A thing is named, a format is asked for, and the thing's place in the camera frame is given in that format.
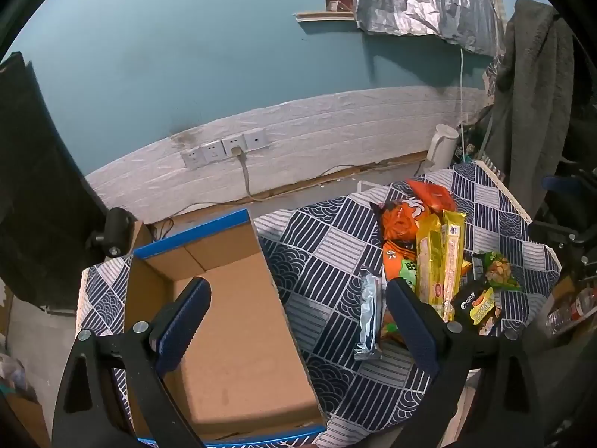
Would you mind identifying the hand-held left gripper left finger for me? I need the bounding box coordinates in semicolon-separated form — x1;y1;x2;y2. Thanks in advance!
52;276;213;448

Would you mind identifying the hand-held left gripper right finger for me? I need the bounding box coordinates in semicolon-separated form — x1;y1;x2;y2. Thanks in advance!
385;278;544;448

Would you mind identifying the blue-edged cardboard box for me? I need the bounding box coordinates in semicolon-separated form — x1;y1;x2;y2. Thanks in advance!
125;209;327;446

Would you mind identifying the orange green snack packet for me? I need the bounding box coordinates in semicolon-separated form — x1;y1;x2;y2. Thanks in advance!
382;240;418;290

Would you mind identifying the long yellow biscuit packet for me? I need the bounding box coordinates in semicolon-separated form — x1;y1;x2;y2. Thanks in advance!
441;210;467;323
416;217;444;309

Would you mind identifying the large orange chip bag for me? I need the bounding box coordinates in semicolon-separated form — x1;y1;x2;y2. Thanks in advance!
370;198;437;248

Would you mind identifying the red-orange snack packet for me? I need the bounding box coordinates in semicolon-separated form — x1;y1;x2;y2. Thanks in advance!
406;178;458;215

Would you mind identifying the orange yellow snack packet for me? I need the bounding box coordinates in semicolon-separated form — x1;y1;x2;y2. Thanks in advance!
379;322;406;343

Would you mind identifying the silver snack packet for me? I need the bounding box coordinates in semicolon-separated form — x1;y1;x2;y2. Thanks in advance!
353;265;384;361

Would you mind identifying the black snack packet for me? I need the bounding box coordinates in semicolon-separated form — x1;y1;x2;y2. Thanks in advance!
454;280;502;337

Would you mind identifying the navy patterned tablecloth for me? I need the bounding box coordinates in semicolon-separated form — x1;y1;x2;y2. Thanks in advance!
77;161;563;448

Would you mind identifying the black knob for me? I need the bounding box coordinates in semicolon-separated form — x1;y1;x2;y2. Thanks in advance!
91;206;136;258

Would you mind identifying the clear water bottle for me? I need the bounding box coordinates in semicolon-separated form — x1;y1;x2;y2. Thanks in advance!
546;287;597;337

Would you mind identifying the crumpled plastic bag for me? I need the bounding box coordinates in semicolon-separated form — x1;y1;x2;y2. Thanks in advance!
0;355;29;393

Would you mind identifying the cardboard piece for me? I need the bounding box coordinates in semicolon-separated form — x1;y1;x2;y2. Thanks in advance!
0;383;52;448

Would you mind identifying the white kettle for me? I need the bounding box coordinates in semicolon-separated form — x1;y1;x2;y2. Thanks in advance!
422;124;460;173

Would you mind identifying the black board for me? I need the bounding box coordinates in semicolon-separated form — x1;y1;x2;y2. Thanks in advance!
0;51;110;309

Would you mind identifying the grey hanging garment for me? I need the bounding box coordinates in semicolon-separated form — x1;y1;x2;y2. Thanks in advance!
485;0;574;215

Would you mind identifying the wooden window sill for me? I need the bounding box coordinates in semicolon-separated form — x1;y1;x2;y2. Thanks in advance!
295;10;357;23

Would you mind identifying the silver foil curtain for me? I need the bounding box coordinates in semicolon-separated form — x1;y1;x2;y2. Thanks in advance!
354;0;505;57

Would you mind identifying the thin black cable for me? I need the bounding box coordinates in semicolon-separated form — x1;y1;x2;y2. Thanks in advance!
149;217;175;240

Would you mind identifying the grey plug cable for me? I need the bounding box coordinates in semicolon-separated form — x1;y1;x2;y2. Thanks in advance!
231;146;271;201

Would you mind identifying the black metal frame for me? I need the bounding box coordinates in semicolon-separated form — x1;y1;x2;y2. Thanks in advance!
529;159;597;262

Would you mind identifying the white cord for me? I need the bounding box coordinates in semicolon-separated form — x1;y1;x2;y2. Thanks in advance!
458;47;466;150

